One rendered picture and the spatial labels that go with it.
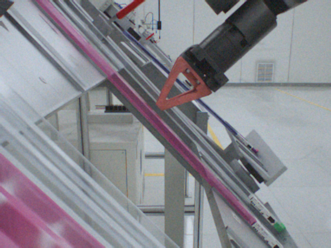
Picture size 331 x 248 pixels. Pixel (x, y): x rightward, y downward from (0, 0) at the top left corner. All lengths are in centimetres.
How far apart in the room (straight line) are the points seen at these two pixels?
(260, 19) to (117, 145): 104
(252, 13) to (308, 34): 828
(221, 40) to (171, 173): 55
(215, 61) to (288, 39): 811
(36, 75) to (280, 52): 834
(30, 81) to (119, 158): 124
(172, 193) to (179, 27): 717
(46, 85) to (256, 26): 32
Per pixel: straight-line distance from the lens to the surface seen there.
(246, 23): 47
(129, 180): 146
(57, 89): 22
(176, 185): 94
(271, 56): 843
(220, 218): 34
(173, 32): 798
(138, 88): 56
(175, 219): 99
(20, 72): 20
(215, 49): 46
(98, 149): 143
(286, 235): 57
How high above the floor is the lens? 103
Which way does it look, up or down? 14 degrees down
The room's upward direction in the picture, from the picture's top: straight up
